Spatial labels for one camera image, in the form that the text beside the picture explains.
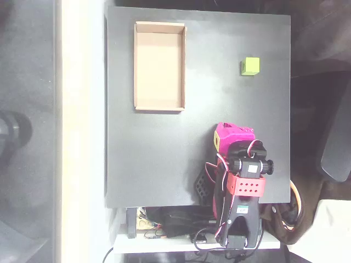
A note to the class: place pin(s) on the dark brown cloth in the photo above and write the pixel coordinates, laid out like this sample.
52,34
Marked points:
321,33

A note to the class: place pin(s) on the brown bag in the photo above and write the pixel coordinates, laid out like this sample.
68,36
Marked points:
277,219

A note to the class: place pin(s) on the black round knob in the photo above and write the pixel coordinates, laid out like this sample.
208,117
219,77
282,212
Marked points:
13,131

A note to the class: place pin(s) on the dark grey office chair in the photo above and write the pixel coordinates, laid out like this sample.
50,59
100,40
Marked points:
337,153

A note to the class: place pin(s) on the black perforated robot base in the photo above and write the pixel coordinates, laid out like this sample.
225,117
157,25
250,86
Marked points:
203,186

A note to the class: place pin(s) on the open cardboard box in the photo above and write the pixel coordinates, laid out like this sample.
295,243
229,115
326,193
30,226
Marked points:
159,68

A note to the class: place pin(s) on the white shelf board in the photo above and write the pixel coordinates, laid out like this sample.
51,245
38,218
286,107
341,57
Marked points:
164,245

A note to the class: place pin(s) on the tan controller board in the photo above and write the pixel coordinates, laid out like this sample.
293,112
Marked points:
142,223

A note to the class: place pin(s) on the white cloth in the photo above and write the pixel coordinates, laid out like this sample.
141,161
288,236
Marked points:
334,233

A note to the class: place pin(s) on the green cube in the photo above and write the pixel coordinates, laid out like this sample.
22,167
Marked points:
251,65

